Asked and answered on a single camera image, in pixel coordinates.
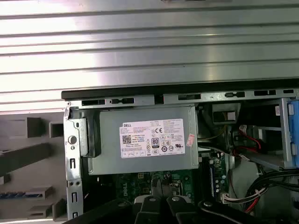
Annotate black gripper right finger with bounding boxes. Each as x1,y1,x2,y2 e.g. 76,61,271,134
163,179,264,224

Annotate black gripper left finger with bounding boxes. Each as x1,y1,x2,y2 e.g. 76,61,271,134
67,178,164,224

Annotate blue RAM stick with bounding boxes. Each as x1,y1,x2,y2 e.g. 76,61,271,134
209,163,215,198

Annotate green motherboard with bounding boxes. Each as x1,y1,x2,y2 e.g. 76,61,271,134
115,149,231,206

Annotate grey power supply unit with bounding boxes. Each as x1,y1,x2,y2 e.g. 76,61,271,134
88,104,199,176

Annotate black open PC case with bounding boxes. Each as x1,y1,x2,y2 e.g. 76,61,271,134
61,85,299,224

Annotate metal drive cage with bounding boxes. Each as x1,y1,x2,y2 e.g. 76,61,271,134
247,97,299,171

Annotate grey parts rack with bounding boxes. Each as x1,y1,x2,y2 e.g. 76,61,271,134
0,116,69,221

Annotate blue disk carrier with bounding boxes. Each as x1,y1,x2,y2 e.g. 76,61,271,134
286,98,299,169

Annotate yellow wires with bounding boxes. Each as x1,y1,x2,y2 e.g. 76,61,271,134
198,112,234,141

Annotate black cable bundle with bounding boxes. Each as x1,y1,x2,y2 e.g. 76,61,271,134
221,169,299,213

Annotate red wire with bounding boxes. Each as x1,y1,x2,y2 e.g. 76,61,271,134
238,126,263,154

